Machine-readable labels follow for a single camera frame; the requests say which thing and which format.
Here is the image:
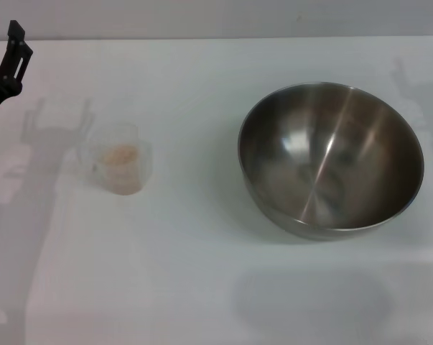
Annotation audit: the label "white rice grains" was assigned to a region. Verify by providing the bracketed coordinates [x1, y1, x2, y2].
[95, 142, 139, 172]

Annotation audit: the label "clear plastic cup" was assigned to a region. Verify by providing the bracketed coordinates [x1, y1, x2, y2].
[75, 121, 153, 197]

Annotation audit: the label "stainless steel bowl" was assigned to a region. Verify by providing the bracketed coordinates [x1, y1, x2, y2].
[237, 81, 426, 243]

